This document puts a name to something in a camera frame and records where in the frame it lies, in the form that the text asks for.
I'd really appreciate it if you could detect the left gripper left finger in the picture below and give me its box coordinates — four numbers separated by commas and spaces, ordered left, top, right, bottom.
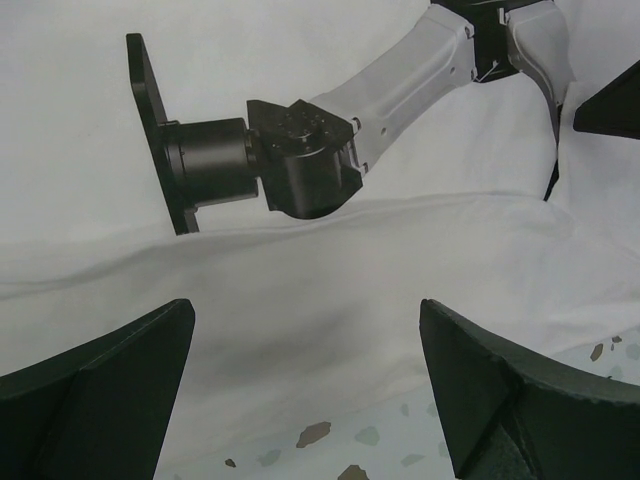
1, 299, 195, 479

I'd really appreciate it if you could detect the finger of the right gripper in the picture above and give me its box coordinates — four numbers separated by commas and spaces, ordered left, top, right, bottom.
573, 62, 640, 140

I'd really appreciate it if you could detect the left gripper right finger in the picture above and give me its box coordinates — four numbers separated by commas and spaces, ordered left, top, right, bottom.
420, 300, 639, 479

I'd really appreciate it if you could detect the white printed t shirt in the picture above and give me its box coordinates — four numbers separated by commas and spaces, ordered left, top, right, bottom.
1, 1, 639, 477

